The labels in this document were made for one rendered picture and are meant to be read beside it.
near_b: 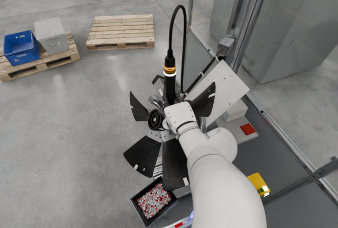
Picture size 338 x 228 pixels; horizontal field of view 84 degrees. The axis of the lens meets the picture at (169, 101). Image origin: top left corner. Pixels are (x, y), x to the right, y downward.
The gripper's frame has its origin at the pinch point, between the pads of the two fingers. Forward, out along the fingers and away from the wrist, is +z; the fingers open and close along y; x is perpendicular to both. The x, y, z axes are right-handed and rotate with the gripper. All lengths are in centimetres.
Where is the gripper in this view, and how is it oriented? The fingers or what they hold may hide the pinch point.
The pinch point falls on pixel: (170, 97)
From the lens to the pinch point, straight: 75.8
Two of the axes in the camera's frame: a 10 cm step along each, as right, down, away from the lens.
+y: 9.3, -2.8, 2.3
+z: -3.6, -7.3, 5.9
